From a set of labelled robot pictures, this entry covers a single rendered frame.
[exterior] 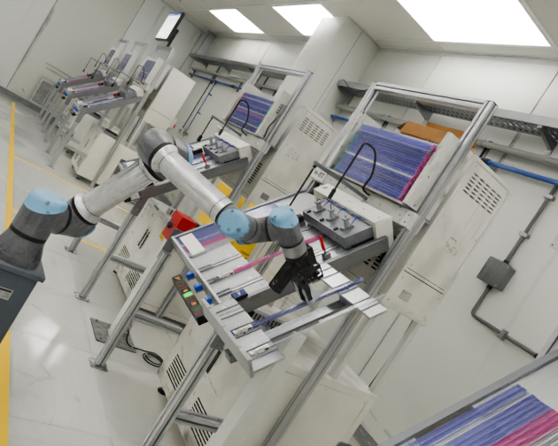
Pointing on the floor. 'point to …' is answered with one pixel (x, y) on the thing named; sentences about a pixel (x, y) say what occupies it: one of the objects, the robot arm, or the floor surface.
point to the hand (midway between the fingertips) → (306, 303)
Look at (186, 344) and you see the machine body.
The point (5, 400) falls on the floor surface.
